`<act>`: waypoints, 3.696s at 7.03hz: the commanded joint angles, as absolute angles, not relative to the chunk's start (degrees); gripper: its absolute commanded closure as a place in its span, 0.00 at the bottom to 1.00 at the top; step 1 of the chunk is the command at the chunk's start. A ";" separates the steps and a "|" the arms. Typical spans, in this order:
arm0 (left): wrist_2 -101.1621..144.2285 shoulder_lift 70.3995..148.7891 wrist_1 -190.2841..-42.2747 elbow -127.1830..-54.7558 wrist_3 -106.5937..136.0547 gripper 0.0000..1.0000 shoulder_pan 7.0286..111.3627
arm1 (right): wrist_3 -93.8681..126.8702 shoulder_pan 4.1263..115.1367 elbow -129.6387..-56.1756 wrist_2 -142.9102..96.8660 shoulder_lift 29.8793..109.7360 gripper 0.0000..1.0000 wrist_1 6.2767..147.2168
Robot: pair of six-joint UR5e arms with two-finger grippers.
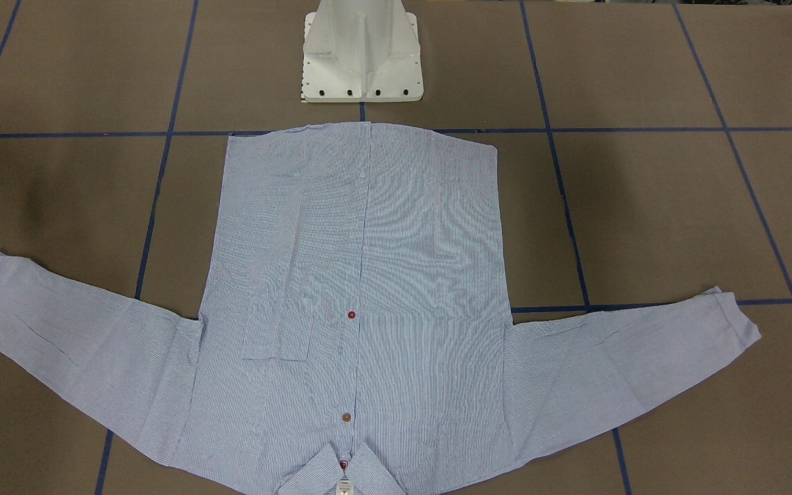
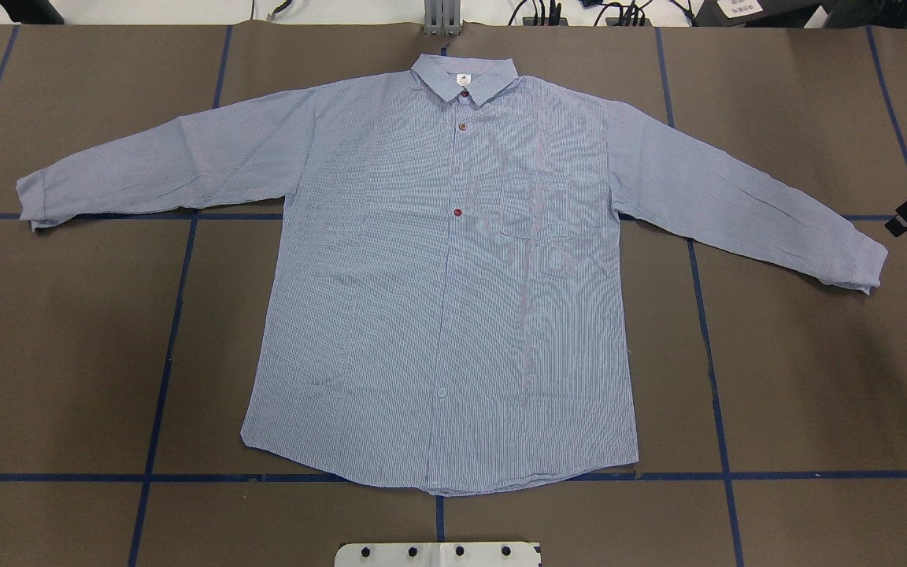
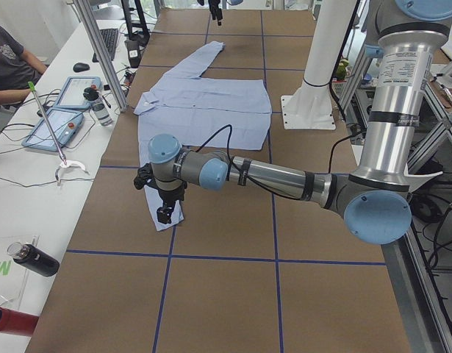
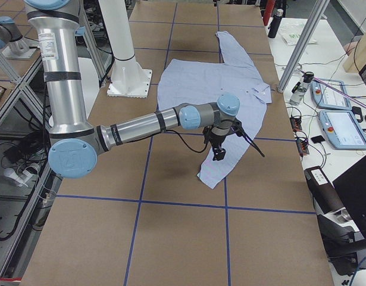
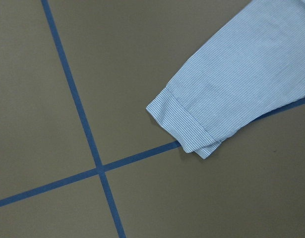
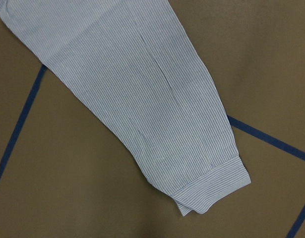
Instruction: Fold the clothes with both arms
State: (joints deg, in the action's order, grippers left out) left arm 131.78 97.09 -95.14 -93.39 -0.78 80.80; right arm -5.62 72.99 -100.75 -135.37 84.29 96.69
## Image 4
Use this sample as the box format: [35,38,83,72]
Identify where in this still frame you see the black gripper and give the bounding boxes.
[207,128,226,161]

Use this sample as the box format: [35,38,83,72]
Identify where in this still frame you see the blue striped button shirt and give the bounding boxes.
[157,30,273,189]

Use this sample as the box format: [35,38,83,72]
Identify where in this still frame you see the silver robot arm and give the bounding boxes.
[25,1,241,178]

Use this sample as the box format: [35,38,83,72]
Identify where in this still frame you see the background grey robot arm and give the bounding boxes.
[0,16,37,60]

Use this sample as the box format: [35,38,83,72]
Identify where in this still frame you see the orange circuit board upper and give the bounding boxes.
[290,116,302,132]

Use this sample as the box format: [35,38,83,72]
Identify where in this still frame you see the orange circuit board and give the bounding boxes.
[296,138,309,157]
[290,116,302,132]

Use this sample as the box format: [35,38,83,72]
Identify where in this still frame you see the orange circuit board lower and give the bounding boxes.
[296,138,309,157]

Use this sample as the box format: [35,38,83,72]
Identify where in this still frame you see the clear plastic bottle black cap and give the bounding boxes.
[289,71,314,105]

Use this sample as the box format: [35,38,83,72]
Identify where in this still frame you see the black device with white label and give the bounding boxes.
[304,166,344,213]

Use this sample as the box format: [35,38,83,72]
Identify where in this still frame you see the upper teach pendant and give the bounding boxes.
[311,80,352,110]

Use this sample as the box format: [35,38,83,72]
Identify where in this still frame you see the teach pendant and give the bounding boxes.
[311,80,352,110]
[318,110,366,150]

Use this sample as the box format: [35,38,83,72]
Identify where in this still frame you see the lower teach pendant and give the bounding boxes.
[318,110,366,150]

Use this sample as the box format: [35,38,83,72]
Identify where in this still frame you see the black water bottle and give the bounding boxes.
[268,8,284,39]

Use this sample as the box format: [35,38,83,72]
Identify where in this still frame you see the black monitor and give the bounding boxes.
[333,156,366,236]

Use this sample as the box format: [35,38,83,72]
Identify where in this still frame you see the red cylinder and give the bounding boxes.
[264,0,276,19]

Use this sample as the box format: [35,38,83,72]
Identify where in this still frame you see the white power strip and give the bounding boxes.
[4,166,38,188]

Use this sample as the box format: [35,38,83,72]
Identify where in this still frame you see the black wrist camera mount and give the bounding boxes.
[228,119,265,157]

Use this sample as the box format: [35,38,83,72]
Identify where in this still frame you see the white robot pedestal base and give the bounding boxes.
[99,0,152,98]

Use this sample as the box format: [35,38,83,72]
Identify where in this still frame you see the aluminium frame post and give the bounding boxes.
[277,0,330,93]

